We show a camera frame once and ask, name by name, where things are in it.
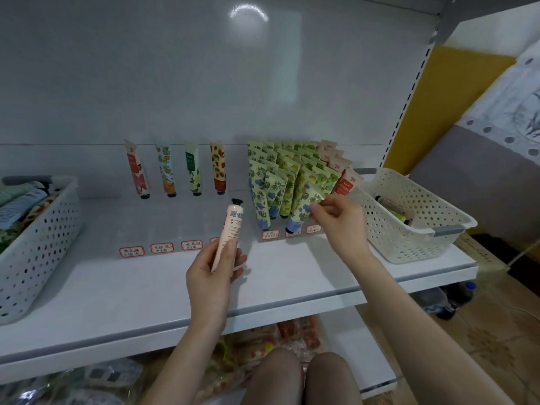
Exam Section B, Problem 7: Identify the person's right hand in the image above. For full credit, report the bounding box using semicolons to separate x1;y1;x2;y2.
309;193;374;268

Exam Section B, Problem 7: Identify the person's left hand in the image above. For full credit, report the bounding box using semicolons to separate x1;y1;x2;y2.
186;238;250;336

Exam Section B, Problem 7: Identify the blue floral hand cream tube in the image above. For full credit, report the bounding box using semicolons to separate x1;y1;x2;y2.
285;183;327;235

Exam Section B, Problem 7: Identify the white perforated plastic basket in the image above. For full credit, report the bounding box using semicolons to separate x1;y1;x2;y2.
348;166;479;264
0;175;83;326

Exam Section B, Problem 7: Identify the pile of green hand cream tubes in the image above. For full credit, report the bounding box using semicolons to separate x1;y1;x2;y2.
375;195;415;224

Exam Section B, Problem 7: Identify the white pink hand cream tube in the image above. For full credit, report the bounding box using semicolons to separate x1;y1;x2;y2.
211;198;246;273

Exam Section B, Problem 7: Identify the white metal shelf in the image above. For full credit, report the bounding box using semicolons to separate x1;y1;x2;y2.
0;0;540;405

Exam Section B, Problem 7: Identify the row of hand cream tubes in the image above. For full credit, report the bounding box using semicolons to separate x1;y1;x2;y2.
124;139;364;235

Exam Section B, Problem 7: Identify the pile of pale hand cream tubes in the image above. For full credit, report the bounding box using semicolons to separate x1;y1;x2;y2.
0;179;60;251

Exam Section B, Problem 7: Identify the person's left forearm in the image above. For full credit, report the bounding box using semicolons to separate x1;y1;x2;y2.
139;320;227;405

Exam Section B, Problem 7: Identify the person's right forearm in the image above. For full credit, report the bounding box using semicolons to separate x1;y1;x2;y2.
350;250;516;405

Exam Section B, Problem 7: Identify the person's left leg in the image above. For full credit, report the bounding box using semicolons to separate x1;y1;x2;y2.
240;348;305;405

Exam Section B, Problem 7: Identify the person's leg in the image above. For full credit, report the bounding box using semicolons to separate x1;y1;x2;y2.
304;352;364;405
240;348;305;405

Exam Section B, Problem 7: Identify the person's right leg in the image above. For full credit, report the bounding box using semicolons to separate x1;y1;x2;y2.
304;352;364;405

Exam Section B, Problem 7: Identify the pile of snack packets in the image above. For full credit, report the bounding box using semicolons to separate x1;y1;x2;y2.
0;314;322;405

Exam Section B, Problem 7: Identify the clear divider tray with labels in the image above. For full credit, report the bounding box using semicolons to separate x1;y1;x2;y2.
119;223;323;259

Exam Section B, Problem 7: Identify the cluster of green bottles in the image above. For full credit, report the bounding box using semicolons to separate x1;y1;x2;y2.
443;281;479;316

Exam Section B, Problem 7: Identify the small brown cardboard box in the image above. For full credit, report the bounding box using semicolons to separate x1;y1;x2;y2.
456;232;509;279

